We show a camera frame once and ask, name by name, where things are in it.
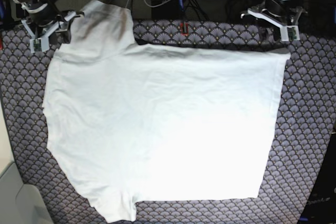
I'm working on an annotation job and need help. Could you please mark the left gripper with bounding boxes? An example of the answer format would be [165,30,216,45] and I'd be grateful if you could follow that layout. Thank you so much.
[240,0,306,42]

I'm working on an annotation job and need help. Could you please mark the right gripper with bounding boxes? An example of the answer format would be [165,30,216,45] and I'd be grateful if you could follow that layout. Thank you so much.
[21,4,84,52]

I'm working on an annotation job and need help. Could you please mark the white T-shirt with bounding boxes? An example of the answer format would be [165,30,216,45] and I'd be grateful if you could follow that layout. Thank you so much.
[43,0,291,223]

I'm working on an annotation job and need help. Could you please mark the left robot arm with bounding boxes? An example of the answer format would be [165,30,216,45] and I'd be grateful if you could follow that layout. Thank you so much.
[240,0,307,42]

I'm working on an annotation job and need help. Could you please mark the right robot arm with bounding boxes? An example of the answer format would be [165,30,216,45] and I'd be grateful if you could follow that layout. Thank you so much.
[13,0,84,53]

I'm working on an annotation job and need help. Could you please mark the red clip at table edge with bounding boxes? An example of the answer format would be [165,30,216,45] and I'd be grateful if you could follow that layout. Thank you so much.
[180,22,189,36]

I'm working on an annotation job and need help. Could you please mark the black OpenArm base panel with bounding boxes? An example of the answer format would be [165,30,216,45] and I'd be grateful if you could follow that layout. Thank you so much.
[298,133,336,223]

